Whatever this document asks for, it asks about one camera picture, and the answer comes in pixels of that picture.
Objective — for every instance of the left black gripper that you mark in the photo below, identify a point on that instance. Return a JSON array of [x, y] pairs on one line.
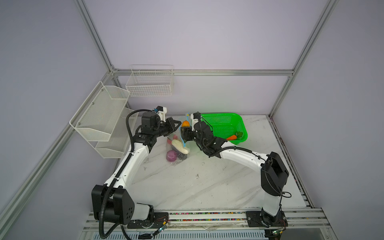
[[169, 122]]

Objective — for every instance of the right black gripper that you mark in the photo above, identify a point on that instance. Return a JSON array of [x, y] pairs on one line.
[[186, 133]]

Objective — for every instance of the yellow green toy corn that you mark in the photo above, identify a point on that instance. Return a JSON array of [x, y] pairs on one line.
[[185, 124]]

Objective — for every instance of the white toy radish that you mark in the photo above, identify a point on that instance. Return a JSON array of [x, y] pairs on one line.
[[178, 145]]

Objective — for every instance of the clear zip bag blue zipper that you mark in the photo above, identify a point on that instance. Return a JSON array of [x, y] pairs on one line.
[[181, 157]]

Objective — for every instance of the purple toy onion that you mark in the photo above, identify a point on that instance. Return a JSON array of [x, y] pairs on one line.
[[171, 156]]

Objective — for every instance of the green plastic basket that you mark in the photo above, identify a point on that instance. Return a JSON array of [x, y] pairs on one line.
[[225, 125]]

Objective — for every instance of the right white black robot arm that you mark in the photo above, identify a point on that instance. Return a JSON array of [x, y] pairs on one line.
[[273, 172]]

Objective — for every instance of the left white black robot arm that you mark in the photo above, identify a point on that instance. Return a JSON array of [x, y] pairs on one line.
[[111, 201]]

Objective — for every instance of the orange toy carrot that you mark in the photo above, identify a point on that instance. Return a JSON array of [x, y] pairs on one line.
[[232, 138]]

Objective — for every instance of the green toy leafy vegetable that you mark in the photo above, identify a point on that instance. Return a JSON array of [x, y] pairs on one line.
[[239, 135]]

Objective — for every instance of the white mesh lower shelf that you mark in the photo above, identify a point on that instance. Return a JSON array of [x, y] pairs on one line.
[[116, 147]]

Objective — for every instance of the white mesh shelf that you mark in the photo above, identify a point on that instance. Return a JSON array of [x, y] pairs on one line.
[[97, 118], [116, 147]]

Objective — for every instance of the white mesh upper shelf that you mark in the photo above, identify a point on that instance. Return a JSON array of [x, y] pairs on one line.
[[97, 118]]

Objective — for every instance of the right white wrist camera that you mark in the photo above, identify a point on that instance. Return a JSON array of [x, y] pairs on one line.
[[193, 120]]

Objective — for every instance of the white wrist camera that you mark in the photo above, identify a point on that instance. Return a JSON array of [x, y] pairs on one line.
[[161, 112], [193, 120]]

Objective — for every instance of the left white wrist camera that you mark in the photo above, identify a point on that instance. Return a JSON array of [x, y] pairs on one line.
[[161, 112]]

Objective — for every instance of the white wire wall basket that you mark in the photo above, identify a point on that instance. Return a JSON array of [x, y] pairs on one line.
[[151, 81]]

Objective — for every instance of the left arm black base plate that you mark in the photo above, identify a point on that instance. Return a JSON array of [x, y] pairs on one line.
[[154, 221]]

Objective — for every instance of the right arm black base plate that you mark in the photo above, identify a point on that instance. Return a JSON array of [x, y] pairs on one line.
[[263, 219]]

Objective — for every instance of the aluminium front rail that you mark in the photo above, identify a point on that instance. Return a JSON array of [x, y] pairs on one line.
[[236, 219]]

